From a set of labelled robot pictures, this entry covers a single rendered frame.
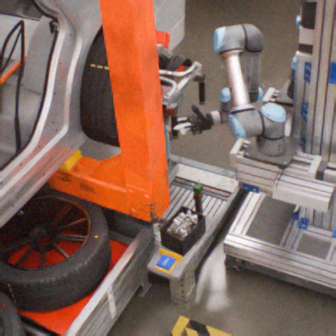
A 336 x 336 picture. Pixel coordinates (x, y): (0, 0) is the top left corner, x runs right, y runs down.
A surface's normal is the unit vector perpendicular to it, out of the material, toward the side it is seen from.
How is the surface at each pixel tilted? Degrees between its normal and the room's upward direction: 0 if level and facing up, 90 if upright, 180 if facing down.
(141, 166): 90
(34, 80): 65
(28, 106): 7
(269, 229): 0
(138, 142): 90
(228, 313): 0
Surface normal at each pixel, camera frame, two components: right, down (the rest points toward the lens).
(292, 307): -0.09, -0.80
